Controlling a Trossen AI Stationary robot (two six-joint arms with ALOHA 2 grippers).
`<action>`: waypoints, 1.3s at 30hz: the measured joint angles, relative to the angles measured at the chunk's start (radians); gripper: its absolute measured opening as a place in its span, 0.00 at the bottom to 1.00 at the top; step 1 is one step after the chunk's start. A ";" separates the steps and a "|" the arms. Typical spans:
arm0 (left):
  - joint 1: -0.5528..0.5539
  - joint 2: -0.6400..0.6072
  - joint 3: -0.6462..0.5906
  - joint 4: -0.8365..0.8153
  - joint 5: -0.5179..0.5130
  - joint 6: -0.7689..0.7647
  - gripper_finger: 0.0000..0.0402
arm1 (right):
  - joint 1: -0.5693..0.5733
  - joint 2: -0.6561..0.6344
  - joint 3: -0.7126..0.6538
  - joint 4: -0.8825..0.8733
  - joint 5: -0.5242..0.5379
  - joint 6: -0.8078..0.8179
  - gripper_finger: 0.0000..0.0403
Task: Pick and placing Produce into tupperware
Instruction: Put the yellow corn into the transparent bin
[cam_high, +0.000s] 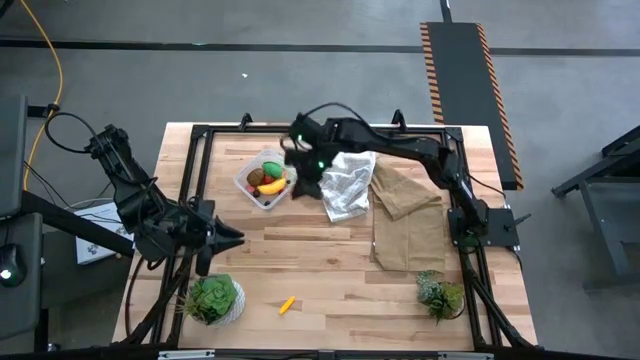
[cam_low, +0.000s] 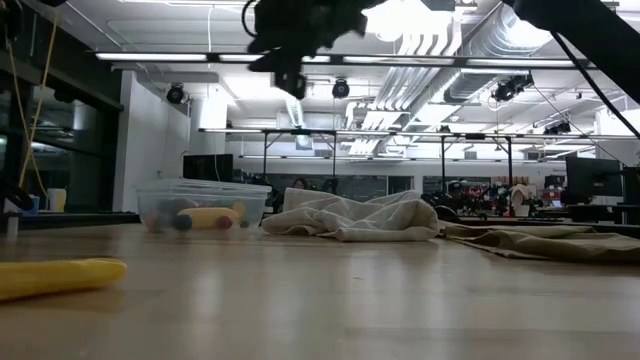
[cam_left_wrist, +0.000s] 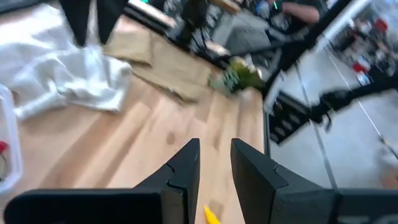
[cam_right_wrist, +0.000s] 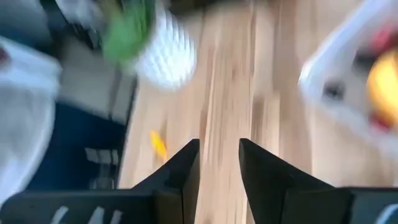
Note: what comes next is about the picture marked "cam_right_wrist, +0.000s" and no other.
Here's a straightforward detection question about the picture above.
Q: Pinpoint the green succulent in white pot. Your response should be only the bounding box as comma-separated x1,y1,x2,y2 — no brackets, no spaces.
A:
99,0,198,91

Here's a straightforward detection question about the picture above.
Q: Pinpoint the red toy cherry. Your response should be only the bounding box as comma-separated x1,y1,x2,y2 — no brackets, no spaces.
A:
369,114,393,131

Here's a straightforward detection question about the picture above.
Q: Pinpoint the black metal table frame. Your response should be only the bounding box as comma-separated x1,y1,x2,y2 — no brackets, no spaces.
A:
107,73,139,189

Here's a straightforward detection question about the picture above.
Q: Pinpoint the clear plastic tupperware container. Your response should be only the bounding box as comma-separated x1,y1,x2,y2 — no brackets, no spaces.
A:
298,0,398,156

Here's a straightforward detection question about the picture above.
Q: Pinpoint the small yellow toy vegetable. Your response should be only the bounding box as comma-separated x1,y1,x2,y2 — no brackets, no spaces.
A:
149,129,169,161

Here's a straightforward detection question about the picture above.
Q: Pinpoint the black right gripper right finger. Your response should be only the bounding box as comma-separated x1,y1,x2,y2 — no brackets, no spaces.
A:
238,139,398,224

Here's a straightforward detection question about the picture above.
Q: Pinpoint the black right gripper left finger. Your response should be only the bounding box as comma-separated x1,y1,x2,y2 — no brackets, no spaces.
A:
0,139,200,224

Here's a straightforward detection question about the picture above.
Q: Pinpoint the yellow toy banana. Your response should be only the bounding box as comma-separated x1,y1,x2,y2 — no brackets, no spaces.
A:
366,51,398,125

